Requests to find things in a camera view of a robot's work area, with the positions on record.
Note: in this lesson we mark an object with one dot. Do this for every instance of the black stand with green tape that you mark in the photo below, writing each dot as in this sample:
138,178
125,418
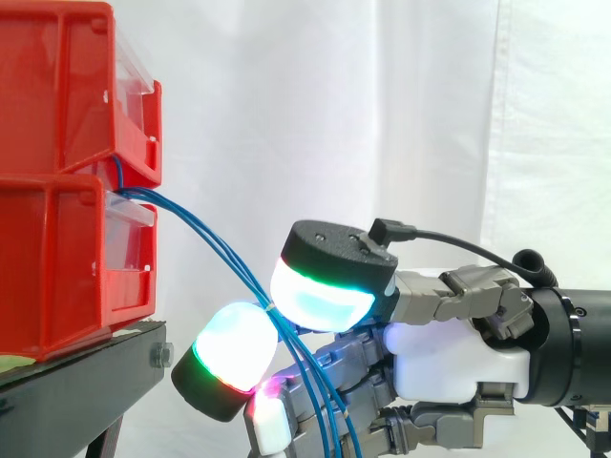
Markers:
71,381

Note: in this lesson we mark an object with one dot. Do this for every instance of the red bin with clear plate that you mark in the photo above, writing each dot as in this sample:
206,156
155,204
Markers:
52,90
52,267

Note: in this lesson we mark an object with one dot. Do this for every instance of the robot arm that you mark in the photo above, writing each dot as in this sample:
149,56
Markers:
570,343

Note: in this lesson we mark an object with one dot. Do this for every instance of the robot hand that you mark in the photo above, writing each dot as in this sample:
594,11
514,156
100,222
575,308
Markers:
429,353

